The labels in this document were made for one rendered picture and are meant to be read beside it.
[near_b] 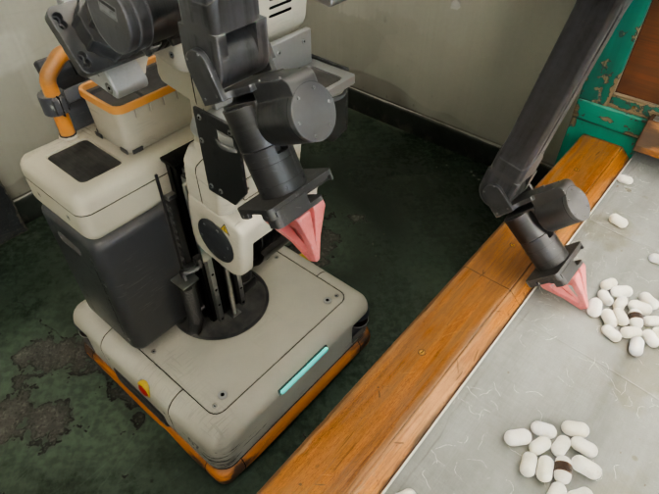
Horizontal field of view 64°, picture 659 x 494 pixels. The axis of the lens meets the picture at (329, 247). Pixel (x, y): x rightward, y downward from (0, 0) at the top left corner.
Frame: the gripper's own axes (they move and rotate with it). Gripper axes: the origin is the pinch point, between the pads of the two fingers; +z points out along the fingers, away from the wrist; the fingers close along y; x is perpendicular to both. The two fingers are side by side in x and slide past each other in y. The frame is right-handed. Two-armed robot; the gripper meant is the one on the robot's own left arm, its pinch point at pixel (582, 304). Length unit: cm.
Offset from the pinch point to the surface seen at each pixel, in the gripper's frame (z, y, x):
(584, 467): 8.1, -27.7, -7.7
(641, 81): -20, 54, -3
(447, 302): -14.0, -15.5, 10.2
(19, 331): -63, -59, 151
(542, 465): 4.8, -31.0, -4.9
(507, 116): -21, 133, 82
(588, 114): -20, 53, 9
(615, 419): 10.0, -16.6, -6.7
